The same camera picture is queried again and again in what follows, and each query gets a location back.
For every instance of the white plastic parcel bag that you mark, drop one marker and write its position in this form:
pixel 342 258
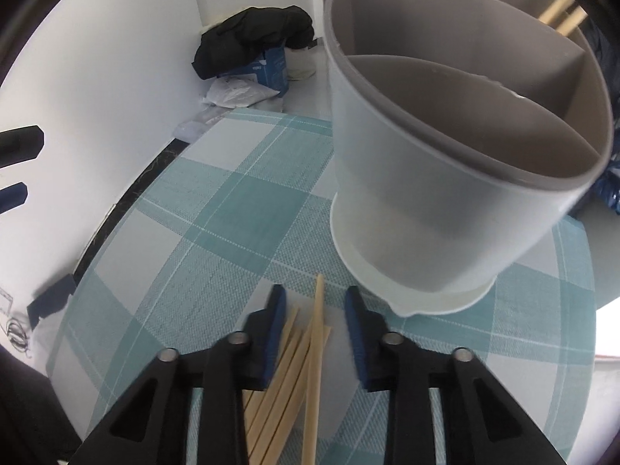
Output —
pixel 234 92

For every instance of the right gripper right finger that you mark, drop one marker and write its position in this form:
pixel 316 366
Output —
pixel 388 361

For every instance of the grey plastic parcel bag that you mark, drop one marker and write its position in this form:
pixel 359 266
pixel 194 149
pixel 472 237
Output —
pixel 193 129

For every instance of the white grey utensil holder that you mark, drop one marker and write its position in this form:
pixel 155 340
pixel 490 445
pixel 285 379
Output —
pixel 463 131

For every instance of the teal plaid tablecloth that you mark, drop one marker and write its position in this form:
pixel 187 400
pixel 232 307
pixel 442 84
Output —
pixel 248 206

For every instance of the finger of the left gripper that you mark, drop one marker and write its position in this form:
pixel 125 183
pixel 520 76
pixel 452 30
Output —
pixel 20 145
pixel 13 196

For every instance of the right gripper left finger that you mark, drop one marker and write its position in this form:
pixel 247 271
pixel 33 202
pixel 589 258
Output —
pixel 244 360

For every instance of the blue cardboard box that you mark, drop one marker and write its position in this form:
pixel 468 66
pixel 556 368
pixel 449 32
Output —
pixel 268 69

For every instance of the long wooden chopstick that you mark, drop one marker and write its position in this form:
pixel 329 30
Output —
pixel 315 361

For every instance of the black jacket on floor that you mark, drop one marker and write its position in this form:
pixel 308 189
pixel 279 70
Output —
pixel 241 38

